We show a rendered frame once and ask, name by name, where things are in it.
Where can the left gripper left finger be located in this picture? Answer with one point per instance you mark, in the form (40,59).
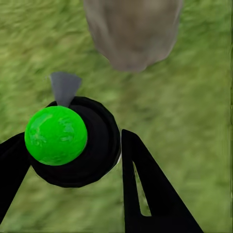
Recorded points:
(14,165)

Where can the pesticide atomizer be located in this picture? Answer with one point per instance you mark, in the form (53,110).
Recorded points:
(74,141)

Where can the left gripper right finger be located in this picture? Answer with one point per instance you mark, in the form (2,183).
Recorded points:
(169,213)

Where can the tree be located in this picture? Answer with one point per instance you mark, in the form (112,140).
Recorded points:
(133,34)

